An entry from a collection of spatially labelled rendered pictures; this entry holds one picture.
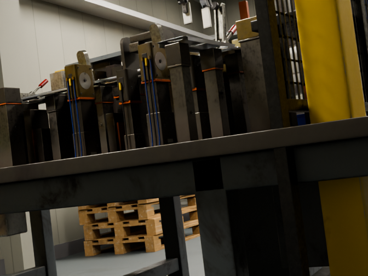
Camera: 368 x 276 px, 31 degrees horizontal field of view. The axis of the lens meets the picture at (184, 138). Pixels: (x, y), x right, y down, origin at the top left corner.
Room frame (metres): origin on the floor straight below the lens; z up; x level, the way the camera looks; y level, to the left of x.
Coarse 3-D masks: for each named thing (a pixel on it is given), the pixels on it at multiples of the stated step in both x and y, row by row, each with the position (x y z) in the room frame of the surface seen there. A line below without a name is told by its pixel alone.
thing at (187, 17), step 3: (189, 3) 2.19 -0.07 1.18; (189, 6) 2.19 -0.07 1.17; (189, 9) 2.19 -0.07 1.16; (189, 12) 2.18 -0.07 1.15; (183, 15) 2.20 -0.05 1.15; (186, 15) 2.19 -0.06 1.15; (189, 15) 2.19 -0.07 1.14; (183, 18) 2.20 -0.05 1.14; (186, 18) 2.19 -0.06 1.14; (189, 18) 2.19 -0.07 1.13; (186, 21) 2.19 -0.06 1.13; (189, 21) 2.19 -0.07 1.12; (186, 24) 2.20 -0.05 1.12
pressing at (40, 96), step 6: (228, 48) 2.05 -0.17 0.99; (234, 48) 2.05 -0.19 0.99; (240, 48) 2.06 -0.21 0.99; (222, 54) 2.18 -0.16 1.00; (138, 72) 2.34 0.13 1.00; (108, 78) 2.36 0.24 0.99; (114, 78) 2.42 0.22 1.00; (96, 84) 2.51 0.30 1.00; (102, 84) 2.53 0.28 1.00; (108, 84) 2.55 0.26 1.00; (114, 84) 2.58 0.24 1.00; (54, 90) 2.51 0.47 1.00; (60, 90) 2.49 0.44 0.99; (66, 90) 2.58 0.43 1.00; (30, 96) 2.58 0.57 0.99; (36, 96) 2.56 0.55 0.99; (42, 96) 2.65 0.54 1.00; (24, 102) 2.79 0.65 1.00; (30, 102) 2.81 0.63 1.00; (36, 102) 2.83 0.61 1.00; (42, 102) 2.81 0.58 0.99
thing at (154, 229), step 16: (80, 208) 5.75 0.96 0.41; (96, 208) 5.71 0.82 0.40; (112, 208) 5.63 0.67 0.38; (128, 208) 5.56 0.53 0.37; (144, 208) 5.49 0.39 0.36; (192, 208) 6.23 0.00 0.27; (80, 224) 5.79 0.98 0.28; (96, 224) 5.70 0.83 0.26; (112, 224) 5.74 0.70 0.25; (128, 224) 5.57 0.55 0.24; (144, 224) 5.51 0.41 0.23; (160, 224) 5.57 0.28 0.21; (192, 224) 6.14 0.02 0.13; (96, 240) 5.78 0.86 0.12; (112, 240) 5.70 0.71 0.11; (128, 240) 5.56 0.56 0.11; (144, 240) 5.49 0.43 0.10; (160, 240) 5.56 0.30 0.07
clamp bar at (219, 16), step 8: (216, 8) 2.35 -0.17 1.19; (224, 8) 2.37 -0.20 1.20; (216, 16) 2.38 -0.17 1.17; (224, 16) 2.37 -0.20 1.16; (216, 24) 2.37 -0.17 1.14; (224, 24) 2.36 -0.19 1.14; (216, 32) 2.37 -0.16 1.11; (224, 32) 2.36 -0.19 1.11; (216, 40) 2.36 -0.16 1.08; (224, 40) 2.35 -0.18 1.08; (224, 48) 2.34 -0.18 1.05
